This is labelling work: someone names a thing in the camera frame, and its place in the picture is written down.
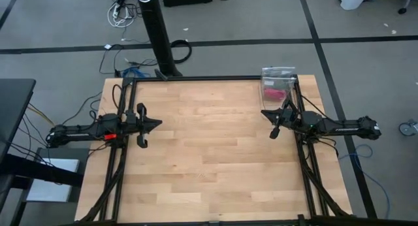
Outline yellow floor cable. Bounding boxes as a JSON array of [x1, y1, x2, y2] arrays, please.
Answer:
[[27, 105, 56, 127]]

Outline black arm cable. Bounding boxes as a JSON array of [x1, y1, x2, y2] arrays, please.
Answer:
[[298, 94, 328, 120], [111, 83, 127, 116]]

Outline short blue cable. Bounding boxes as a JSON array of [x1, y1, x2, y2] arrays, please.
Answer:
[[121, 66, 143, 79]]

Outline black tower fan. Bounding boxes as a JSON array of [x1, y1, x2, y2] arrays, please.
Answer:
[[135, 0, 184, 78]]

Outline white box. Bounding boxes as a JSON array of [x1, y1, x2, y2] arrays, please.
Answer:
[[25, 157, 81, 203]]

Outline long blue cable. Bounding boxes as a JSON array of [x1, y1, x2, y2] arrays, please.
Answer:
[[338, 143, 391, 220]]

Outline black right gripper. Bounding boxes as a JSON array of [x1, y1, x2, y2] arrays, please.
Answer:
[[260, 100, 300, 140]]

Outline black cable coil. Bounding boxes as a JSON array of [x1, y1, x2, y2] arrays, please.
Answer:
[[169, 39, 193, 64]]

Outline black office chair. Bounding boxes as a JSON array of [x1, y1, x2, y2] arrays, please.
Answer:
[[397, 0, 418, 14]]

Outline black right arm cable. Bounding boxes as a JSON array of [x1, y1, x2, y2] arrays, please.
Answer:
[[298, 94, 328, 120]]

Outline white power strip cables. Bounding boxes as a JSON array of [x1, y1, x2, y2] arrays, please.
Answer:
[[106, 1, 136, 29]]

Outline black aluminium table frame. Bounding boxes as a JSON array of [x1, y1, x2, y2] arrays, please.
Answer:
[[78, 74, 353, 226]]

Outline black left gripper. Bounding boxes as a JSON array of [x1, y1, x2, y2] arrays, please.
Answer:
[[126, 103, 163, 149]]

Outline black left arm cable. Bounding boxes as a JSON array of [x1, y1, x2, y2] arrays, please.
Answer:
[[111, 83, 127, 116]]

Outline grey caster wheel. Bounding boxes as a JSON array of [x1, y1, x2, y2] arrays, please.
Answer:
[[398, 119, 418, 137]]

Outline clear plastic bin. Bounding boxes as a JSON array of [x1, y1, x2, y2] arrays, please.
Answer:
[[260, 66, 298, 111]]

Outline black side desk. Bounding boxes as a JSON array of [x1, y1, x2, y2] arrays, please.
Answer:
[[0, 78, 85, 226]]

